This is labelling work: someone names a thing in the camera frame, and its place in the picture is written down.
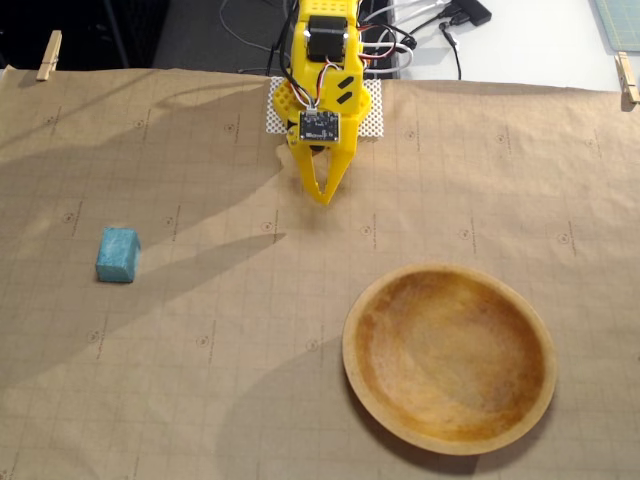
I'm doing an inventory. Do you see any short multicolour board wire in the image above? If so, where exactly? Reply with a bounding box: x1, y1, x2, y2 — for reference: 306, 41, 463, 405
304, 58, 342, 112

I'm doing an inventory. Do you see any black wrist camera board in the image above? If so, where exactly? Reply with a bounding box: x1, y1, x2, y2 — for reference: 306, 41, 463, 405
298, 110, 342, 145

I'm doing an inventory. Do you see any brown gridded wrapping paper sheet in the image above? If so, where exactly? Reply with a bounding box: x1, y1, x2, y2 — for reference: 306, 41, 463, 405
0, 67, 640, 480

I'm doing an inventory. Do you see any blue block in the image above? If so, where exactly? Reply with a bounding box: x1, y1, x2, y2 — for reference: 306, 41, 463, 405
94, 226, 143, 285

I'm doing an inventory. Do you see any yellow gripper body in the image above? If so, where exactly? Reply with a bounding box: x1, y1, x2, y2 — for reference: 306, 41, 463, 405
286, 112, 362, 166

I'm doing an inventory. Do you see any black base cable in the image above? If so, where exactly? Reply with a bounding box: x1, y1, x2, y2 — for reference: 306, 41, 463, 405
268, 29, 284, 79

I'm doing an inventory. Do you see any round wooden bowl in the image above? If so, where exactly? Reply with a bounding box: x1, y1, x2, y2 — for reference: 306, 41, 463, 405
341, 262, 558, 457

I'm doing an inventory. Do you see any red white black servo wire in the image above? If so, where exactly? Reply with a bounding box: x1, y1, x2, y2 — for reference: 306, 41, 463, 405
357, 22, 417, 69

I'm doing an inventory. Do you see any grey thin cable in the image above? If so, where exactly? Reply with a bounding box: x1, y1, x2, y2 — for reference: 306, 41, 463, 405
218, 0, 282, 51

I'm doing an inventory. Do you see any black adapter box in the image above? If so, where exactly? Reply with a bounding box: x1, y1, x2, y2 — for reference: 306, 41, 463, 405
446, 0, 494, 27

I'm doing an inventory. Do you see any green cutting mat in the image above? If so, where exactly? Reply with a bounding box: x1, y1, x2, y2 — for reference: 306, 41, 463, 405
592, 0, 640, 54

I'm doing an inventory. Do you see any white mesh mat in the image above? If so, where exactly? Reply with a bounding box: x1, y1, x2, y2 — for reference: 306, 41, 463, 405
264, 76, 386, 139

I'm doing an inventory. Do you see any black camera cable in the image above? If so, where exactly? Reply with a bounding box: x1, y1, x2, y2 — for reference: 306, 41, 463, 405
278, 9, 314, 109

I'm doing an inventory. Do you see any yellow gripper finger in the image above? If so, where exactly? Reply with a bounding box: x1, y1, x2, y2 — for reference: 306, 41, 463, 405
291, 144, 333, 207
323, 144, 358, 201

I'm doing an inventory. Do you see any wooden clothespin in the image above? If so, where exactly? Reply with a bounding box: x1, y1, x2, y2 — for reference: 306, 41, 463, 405
613, 50, 640, 106
35, 29, 64, 82

